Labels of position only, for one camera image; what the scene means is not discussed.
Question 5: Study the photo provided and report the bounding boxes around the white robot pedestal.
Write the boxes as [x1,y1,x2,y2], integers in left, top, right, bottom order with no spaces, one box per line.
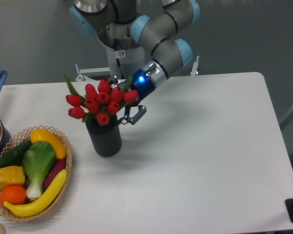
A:
[97,24,146,80]

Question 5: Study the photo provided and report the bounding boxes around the white base bracket left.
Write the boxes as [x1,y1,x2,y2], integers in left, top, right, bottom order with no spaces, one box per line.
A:
[75,64,110,81]

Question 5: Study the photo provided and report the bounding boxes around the green cucumber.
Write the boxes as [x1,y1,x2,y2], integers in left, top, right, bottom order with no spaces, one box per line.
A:
[0,140,32,168]

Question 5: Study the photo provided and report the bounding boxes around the yellow banana squash lower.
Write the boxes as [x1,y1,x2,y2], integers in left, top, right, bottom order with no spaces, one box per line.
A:
[3,169,67,217]

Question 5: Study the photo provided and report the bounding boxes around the woven wicker basket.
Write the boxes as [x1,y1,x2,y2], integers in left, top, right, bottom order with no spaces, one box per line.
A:
[0,125,72,222]

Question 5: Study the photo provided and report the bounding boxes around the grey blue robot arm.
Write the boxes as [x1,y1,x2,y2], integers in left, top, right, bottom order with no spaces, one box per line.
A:
[69,0,200,124]

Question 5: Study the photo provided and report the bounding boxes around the yellow bell pepper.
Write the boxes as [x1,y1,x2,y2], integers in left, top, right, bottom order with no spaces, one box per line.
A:
[0,166,25,189]

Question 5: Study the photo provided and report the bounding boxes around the orange fruit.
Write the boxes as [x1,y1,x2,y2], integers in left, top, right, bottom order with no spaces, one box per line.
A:
[0,185,27,206]

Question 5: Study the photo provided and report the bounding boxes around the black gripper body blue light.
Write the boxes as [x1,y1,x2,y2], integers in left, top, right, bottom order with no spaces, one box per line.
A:
[130,69,156,103]

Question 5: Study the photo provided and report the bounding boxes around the green bok choy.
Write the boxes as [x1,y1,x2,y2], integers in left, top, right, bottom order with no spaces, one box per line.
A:
[22,141,56,200]

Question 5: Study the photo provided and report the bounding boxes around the dark grey ribbed vase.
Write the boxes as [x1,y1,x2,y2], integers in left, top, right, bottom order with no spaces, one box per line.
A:
[85,116,122,157]

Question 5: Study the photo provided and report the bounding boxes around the red tulip bouquet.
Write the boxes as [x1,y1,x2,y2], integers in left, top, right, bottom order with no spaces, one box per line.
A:
[64,76,139,127]

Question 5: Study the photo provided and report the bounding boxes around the purple eggplant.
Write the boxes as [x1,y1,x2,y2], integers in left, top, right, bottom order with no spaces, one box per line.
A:
[43,158,66,191]

